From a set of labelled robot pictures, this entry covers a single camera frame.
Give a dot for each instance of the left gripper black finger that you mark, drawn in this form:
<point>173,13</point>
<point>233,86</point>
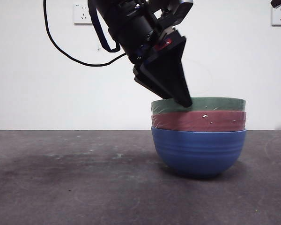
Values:
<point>173,75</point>
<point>152,82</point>

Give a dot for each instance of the red ribbed bowl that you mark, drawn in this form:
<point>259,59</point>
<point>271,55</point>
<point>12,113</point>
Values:
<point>178,122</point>

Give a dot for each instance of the green ribbed bowl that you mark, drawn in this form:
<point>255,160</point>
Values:
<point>215,105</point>

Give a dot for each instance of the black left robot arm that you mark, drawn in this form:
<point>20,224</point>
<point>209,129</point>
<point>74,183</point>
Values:
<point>126,23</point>

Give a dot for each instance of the blue ribbed bowl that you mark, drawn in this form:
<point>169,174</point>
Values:
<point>199,152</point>

